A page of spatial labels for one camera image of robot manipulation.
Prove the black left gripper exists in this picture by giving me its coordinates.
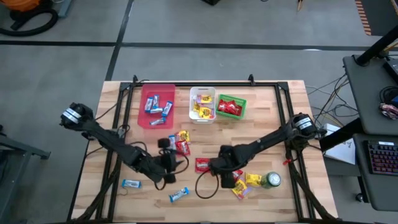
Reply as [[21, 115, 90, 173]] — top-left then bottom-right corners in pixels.
[[158, 138, 185, 184]]

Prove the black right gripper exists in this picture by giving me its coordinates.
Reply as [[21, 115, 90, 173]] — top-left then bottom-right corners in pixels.
[[208, 145, 240, 190]]

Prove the green drink can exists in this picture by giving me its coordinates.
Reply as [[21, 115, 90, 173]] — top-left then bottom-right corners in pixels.
[[260, 170, 282, 190]]

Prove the white plastic bin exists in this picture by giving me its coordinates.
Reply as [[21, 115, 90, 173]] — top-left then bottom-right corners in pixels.
[[188, 86, 218, 124]]

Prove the green plastic mesh basket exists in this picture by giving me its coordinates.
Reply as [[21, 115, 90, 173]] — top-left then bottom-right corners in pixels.
[[216, 94, 248, 121]]

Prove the pink plastic bin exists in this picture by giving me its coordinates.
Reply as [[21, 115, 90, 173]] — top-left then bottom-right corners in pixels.
[[137, 83, 176, 130]]

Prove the white box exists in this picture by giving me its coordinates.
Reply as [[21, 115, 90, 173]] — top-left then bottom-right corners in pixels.
[[323, 123, 357, 166]]

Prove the black desk leg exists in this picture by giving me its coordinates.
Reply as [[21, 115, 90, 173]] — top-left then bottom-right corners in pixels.
[[318, 117, 364, 152]]

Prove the grey desk top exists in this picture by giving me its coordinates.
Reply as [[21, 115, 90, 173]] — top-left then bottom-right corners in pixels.
[[343, 54, 398, 136]]

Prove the black backlit keyboard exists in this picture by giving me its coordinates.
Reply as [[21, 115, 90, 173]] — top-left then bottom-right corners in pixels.
[[366, 139, 398, 177]]

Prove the grey keyboard desk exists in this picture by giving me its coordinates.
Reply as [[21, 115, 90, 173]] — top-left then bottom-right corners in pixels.
[[353, 133, 398, 213]]

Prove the grey metal cart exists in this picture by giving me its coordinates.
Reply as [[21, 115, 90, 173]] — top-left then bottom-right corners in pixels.
[[0, 124, 52, 224]]

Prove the pink wrapper bundle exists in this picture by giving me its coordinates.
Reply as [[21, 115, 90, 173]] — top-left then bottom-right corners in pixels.
[[378, 102, 398, 121]]

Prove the black desk device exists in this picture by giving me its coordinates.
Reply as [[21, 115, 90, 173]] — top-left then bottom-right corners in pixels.
[[381, 57, 398, 84]]

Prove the black metal pole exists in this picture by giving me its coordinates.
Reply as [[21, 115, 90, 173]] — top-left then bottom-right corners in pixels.
[[354, 23, 398, 67]]

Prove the grey vacuum part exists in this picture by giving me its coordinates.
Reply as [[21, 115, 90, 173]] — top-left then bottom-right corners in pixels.
[[57, 0, 73, 18]]

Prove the black mat orange stripe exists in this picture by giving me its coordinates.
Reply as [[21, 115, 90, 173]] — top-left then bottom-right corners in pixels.
[[354, 0, 398, 37]]

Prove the orange shop vacuum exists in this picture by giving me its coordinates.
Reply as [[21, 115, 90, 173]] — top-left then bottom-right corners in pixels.
[[8, 0, 53, 30]]

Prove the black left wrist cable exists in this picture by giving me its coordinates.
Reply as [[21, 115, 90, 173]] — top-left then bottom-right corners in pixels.
[[154, 149, 190, 191]]

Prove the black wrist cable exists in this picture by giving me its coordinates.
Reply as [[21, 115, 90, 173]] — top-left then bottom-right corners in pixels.
[[154, 149, 190, 191], [195, 169, 220, 199]]

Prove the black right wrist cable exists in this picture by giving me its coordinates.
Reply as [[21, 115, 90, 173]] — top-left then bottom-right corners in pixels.
[[195, 169, 220, 199]]

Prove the black aluminium table frame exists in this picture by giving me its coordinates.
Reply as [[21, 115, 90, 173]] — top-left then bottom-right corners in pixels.
[[67, 74, 340, 224]]

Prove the black coiled cable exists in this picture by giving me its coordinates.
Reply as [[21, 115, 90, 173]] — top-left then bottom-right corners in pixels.
[[379, 85, 398, 105]]

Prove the black vacuum hose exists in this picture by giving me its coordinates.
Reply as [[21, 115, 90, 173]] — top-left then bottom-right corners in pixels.
[[0, 8, 59, 37]]

